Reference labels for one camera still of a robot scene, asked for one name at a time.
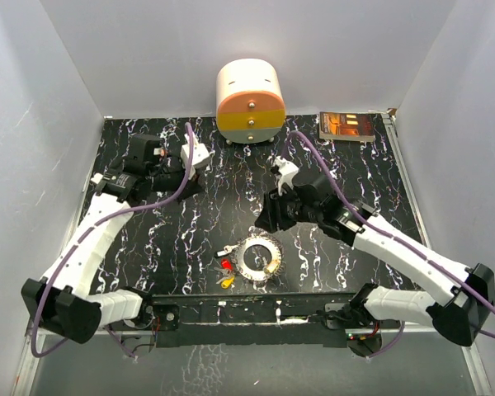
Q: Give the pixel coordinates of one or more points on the yellow key tag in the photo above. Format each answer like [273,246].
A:
[272,267]
[226,281]

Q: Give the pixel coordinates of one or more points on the aluminium frame rail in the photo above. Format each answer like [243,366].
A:
[389,124]

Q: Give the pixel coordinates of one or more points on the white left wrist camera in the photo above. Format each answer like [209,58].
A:
[195,157]

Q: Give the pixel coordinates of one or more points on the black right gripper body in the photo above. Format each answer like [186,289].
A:
[289,209]

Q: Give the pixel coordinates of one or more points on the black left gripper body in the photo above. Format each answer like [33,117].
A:
[189,186]

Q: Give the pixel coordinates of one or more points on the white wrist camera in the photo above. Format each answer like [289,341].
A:
[195,157]
[285,173]

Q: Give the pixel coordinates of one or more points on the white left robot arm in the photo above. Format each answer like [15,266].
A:
[147,177]

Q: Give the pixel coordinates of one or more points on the orange brown book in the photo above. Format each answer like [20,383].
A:
[352,127]

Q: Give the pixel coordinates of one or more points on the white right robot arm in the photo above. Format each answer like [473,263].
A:
[454,299]

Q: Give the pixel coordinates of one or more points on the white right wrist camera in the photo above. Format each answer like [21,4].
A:
[285,173]

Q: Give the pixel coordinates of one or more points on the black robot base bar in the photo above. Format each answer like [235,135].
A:
[265,320]

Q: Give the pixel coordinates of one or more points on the black key tag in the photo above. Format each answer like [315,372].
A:
[226,250]

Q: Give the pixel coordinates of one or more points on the round three-drawer mini cabinet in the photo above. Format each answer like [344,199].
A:
[250,108]

